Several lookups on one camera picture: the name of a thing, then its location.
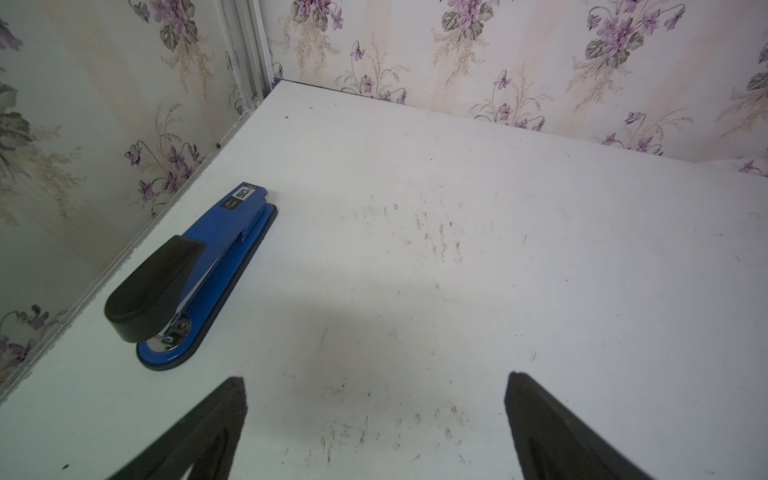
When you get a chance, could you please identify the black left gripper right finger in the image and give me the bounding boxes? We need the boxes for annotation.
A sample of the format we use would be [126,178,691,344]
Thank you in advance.
[504,372,649,479]

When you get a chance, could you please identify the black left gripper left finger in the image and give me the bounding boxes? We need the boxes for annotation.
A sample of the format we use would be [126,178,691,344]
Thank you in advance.
[112,377,248,479]

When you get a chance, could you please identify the blue stapler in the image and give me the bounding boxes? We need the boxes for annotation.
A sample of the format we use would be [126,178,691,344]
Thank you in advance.
[104,183,278,371]

